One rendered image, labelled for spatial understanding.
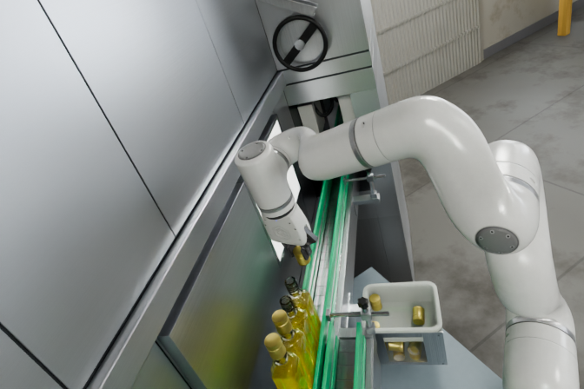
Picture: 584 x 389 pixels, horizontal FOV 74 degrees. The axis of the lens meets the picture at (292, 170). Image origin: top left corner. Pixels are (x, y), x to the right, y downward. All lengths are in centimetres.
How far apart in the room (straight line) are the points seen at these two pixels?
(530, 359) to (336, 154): 51
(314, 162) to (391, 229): 136
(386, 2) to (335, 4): 296
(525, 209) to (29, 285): 64
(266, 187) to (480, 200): 41
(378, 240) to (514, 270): 138
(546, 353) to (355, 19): 116
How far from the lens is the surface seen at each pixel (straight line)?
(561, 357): 91
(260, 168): 78
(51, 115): 66
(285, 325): 91
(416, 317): 129
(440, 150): 61
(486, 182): 59
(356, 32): 156
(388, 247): 211
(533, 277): 75
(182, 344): 81
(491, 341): 242
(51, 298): 63
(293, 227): 89
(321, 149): 68
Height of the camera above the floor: 201
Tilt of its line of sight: 30 degrees down
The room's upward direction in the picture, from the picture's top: 19 degrees counter-clockwise
